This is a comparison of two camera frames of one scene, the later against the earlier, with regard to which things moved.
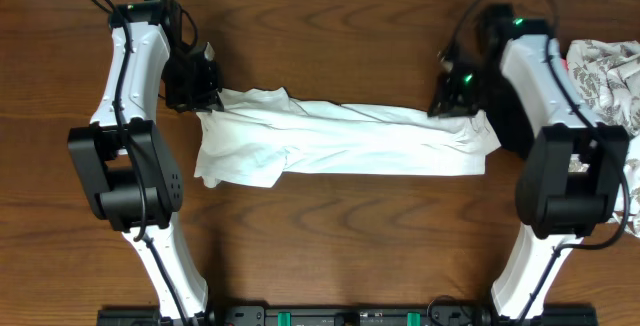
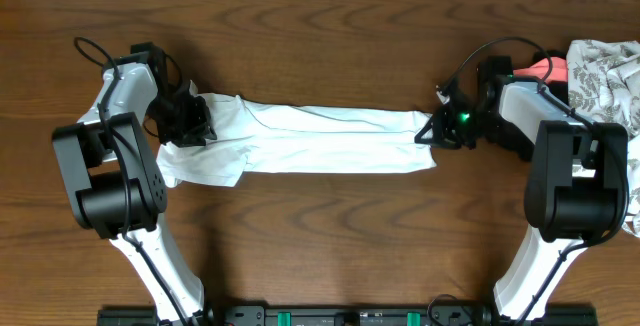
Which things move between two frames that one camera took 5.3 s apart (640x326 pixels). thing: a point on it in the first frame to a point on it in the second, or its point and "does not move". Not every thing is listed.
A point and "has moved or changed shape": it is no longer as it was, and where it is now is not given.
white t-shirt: (257, 137) has moved or changed shape
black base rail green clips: (441, 314) does not move
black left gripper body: (188, 87) to (178, 124)
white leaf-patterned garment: (606, 74) does not move
